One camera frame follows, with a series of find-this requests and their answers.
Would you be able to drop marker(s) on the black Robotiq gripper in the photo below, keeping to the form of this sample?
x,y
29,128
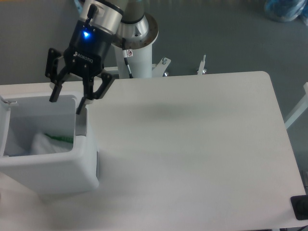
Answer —
x,y
89,47

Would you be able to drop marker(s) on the clear plastic bag green label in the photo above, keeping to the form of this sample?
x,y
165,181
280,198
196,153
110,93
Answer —
x,y
49,144

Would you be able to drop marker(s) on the crushed clear plastic bottle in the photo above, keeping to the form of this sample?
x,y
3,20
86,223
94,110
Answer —
x,y
11,152

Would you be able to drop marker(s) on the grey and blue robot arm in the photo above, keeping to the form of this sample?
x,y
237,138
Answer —
x,y
107,16

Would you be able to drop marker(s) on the white plastic trash can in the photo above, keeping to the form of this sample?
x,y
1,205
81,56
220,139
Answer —
x,y
24,115

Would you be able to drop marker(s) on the blue plastic bag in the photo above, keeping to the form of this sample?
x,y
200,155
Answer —
x,y
287,10

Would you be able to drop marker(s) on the black clamp device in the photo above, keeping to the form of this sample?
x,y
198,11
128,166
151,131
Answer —
x,y
300,206

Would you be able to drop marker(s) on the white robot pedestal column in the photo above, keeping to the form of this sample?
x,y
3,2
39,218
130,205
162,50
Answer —
x,y
133,47

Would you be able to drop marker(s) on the white metal base frame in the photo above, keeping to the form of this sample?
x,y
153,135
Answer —
x,y
160,69

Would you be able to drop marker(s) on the white table leg frame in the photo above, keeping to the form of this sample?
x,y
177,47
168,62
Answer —
x,y
298,110

